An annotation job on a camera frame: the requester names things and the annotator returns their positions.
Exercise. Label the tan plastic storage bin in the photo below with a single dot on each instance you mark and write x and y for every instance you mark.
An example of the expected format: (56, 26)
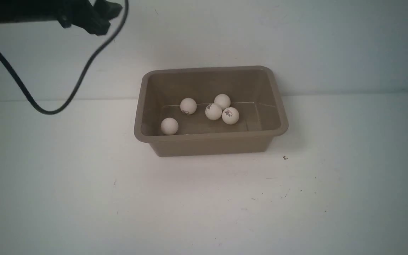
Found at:
(253, 91)

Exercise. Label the white ball with logo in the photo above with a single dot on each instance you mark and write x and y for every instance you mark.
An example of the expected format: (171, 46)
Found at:
(223, 101)

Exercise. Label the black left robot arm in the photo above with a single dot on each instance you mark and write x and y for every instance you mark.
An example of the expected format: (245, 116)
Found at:
(20, 11)

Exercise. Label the plain white table-tennis ball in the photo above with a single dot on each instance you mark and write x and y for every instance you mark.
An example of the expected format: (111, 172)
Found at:
(169, 126)

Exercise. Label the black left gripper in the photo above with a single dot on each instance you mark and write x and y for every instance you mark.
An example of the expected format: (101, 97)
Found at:
(93, 18)

